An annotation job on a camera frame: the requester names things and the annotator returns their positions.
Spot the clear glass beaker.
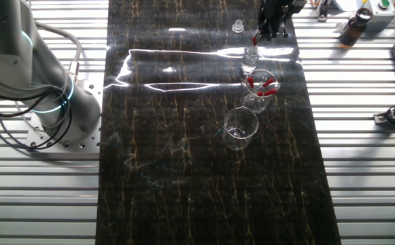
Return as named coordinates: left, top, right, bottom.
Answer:
left=222, top=105, right=260, bottom=152

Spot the grey button control box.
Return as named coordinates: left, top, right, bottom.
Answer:
left=366, top=0, right=395, bottom=32

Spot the black gold veined marble mat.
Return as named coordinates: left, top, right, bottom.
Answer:
left=95, top=0, right=343, bottom=245

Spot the clear glass bottle stopper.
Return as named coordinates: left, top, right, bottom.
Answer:
left=231, top=18, right=245, bottom=34

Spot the glass beaker white print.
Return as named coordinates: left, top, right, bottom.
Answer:
left=240, top=69, right=282, bottom=114

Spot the black base cable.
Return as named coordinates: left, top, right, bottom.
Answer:
left=0, top=86, right=73, bottom=152

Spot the brown glass bottle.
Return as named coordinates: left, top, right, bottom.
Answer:
left=338, top=7, right=374, bottom=47

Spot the grey metal clamp bracket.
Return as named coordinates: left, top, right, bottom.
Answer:
left=315, top=0, right=331, bottom=23

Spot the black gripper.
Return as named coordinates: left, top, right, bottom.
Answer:
left=254, top=0, right=309, bottom=42

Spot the small clear glass bottle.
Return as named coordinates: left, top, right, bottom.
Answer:
left=241, top=45, right=260, bottom=75

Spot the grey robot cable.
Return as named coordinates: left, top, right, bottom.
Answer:
left=35, top=20, right=83, bottom=83

